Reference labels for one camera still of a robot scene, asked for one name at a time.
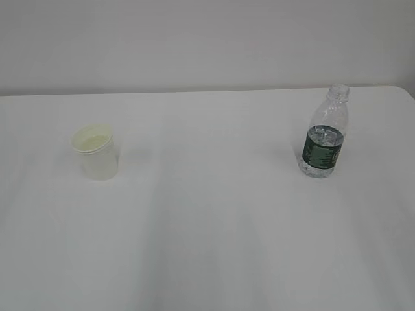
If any white paper cup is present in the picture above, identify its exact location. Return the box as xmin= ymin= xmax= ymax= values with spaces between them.
xmin=71 ymin=124 xmax=118 ymax=181

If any clear plastic water bottle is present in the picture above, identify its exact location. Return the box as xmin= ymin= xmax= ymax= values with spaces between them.
xmin=299 ymin=84 xmax=350 ymax=178

